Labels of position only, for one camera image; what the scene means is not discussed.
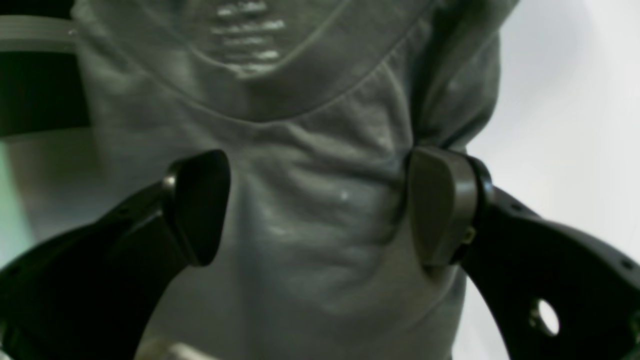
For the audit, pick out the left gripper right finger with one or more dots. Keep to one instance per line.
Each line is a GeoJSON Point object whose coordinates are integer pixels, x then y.
{"type": "Point", "coordinates": [555, 292]}

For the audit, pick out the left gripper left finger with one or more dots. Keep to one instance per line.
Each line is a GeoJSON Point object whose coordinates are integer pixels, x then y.
{"type": "Point", "coordinates": [88, 294]}

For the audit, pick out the dark grey T-shirt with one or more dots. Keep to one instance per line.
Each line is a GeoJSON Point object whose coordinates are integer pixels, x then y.
{"type": "Point", "coordinates": [318, 104]}

